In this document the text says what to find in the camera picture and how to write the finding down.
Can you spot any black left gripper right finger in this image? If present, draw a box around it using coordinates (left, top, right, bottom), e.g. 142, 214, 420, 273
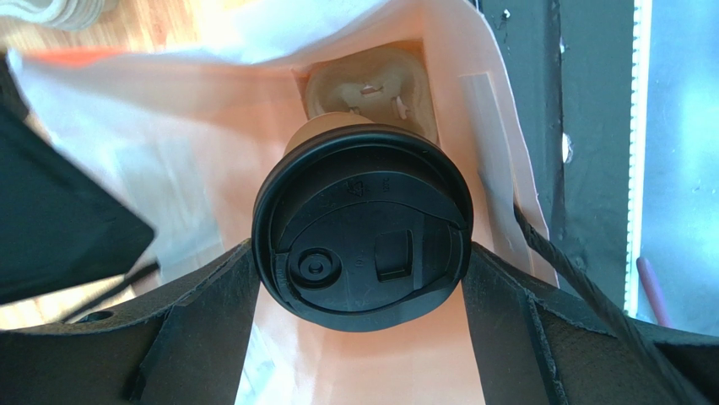
460, 241, 719, 405

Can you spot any brown paper cup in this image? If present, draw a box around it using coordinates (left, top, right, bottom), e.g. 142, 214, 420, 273
283, 112, 374, 156

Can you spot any orange paper bag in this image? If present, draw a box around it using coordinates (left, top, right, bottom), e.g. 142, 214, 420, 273
5, 0, 709, 405

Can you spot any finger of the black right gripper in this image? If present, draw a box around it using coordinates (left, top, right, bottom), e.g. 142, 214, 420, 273
0, 104, 157, 307

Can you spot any stack of paper cups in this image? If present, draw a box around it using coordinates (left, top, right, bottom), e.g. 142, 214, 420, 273
1, 0, 118, 31

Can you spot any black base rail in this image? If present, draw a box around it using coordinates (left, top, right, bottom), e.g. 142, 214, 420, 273
475, 1, 651, 316

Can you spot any grey pulp cup carrier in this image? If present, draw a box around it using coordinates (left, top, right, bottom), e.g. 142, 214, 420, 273
304, 46, 439, 144

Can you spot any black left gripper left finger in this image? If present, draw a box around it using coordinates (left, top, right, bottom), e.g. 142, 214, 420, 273
1, 241, 260, 404

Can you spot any black cup lid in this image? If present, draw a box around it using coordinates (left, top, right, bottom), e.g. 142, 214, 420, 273
251, 124, 473, 332

